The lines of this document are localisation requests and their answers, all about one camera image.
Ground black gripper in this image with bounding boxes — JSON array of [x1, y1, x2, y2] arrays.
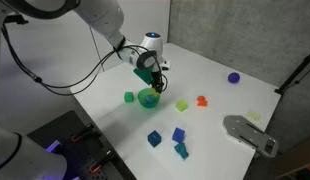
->
[[138, 51, 165, 94]]

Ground yellow spiky toy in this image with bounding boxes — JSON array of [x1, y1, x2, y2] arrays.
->
[[150, 87, 162, 97]]

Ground green plastic bowl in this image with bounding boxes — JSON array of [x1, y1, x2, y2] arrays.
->
[[137, 87, 161, 109]]

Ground green cube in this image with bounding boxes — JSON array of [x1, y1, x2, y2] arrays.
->
[[123, 91, 135, 103]]

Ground lime translucent cube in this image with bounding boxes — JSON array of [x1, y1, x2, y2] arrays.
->
[[175, 98, 189, 113]]

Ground orange animal toy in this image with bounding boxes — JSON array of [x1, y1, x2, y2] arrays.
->
[[196, 95, 208, 108]]

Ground dark blue cube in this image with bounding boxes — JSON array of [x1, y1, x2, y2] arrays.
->
[[147, 129, 163, 148]]

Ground blue purple cube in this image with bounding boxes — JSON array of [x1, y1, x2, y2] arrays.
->
[[171, 126, 186, 144]]

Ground teal animal toy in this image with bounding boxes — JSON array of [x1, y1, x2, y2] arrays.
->
[[173, 142, 190, 160]]

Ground dark blue ball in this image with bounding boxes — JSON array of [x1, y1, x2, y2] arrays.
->
[[227, 72, 241, 84]]

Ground black orange toggle clamp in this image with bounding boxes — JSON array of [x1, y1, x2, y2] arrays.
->
[[89, 150, 116, 174], [70, 123, 96, 144]]

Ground grey metal plate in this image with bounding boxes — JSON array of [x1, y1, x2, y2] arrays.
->
[[222, 114, 280, 158]]

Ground black perforated breadboard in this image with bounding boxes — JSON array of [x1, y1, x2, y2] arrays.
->
[[26, 109, 138, 180]]

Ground black tripod pole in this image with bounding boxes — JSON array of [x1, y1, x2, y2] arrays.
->
[[274, 48, 310, 96]]

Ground wooden toy bin shelf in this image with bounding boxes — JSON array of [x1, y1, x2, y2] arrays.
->
[[274, 138, 310, 180]]

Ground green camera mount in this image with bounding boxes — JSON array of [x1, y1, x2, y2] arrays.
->
[[133, 67, 153, 85]]

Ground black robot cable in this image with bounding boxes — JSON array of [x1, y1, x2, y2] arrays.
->
[[0, 14, 169, 98]]

